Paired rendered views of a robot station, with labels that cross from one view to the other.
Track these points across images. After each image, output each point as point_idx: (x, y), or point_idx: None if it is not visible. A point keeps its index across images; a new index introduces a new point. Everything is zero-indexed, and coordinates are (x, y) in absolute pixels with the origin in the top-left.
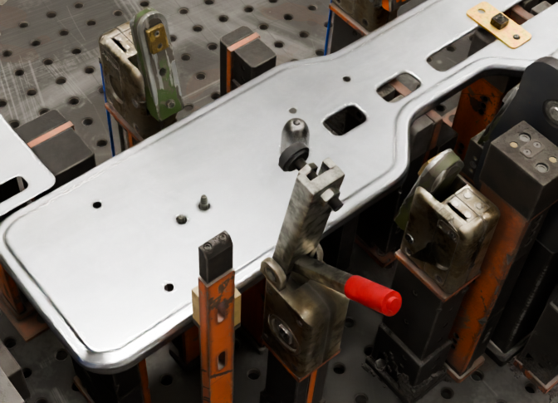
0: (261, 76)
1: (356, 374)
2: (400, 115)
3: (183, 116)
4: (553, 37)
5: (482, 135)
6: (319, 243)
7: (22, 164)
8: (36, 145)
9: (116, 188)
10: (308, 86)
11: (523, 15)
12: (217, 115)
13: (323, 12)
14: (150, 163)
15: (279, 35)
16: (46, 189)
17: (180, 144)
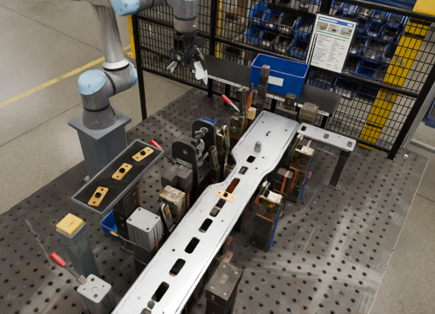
0: (276, 164)
1: (224, 179)
2: (239, 162)
3: (306, 228)
4: (208, 197)
5: (218, 167)
6: (239, 116)
7: (305, 133)
8: (308, 141)
9: (285, 133)
10: (263, 164)
11: (219, 208)
12: (278, 151)
13: (294, 289)
14: (283, 139)
15: (301, 272)
16: (297, 130)
17: (280, 144)
